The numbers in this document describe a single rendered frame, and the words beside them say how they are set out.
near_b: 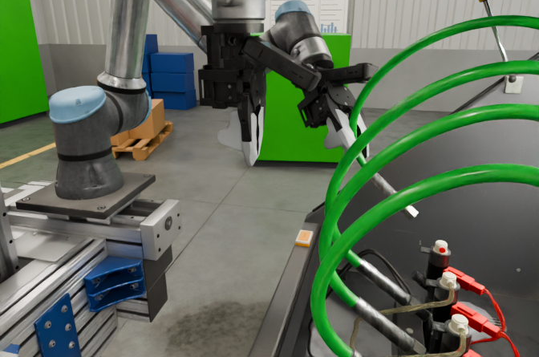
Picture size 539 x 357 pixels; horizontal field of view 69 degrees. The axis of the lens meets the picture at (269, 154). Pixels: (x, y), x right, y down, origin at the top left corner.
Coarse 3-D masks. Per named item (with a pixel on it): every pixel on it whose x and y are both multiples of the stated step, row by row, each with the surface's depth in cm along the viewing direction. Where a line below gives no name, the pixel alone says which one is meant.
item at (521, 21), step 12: (456, 24) 55; (468, 24) 54; (480, 24) 53; (492, 24) 53; (504, 24) 52; (516, 24) 51; (528, 24) 50; (432, 36) 58; (444, 36) 57; (408, 48) 60; (420, 48) 59; (396, 60) 62; (384, 72) 63; (372, 84) 65; (360, 96) 67; (360, 108) 68; (360, 156) 70
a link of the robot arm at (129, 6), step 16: (112, 0) 89; (128, 0) 88; (144, 0) 90; (112, 16) 90; (128, 16) 90; (144, 16) 92; (112, 32) 91; (128, 32) 91; (144, 32) 94; (112, 48) 93; (128, 48) 93; (112, 64) 94; (128, 64) 94; (112, 80) 95; (128, 80) 96; (128, 96) 96; (144, 96) 102; (128, 112) 97; (144, 112) 103; (128, 128) 101
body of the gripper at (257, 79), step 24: (216, 24) 54; (240, 24) 52; (216, 48) 56; (240, 48) 55; (216, 72) 55; (240, 72) 55; (264, 72) 59; (216, 96) 57; (240, 96) 55; (264, 96) 60
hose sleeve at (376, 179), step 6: (378, 174) 69; (372, 180) 69; (378, 180) 69; (384, 180) 69; (378, 186) 69; (384, 186) 68; (390, 186) 68; (384, 192) 68; (390, 192) 68; (396, 192) 68; (402, 210) 67
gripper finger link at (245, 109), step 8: (248, 88) 55; (248, 96) 54; (240, 104) 55; (248, 104) 55; (240, 112) 55; (248, 112) 55; (240, 120) 55; (248, 120) 55; (248, 128) 56; (248, 136) 57
